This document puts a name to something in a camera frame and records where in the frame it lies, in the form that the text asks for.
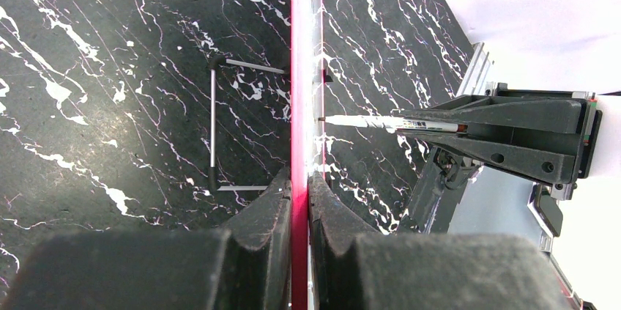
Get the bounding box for white whiteboard marker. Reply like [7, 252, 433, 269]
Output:
[318, 115, 468, 133]

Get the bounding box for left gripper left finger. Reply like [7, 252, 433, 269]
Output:
[2, 167, 291, 309]

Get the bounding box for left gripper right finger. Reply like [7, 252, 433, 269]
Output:
[308, 173, 570, 309]

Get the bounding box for pink framed whiteboard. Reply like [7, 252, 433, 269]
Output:
[291, 0, 323, 309]

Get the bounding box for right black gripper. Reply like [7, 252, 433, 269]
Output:
[397, 97, 603, 185]

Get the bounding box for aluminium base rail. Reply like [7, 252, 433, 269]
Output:
[455, 42, 497, 97]

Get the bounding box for black whiteboard stand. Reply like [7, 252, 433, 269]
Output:
[207, 54, 335, 193]

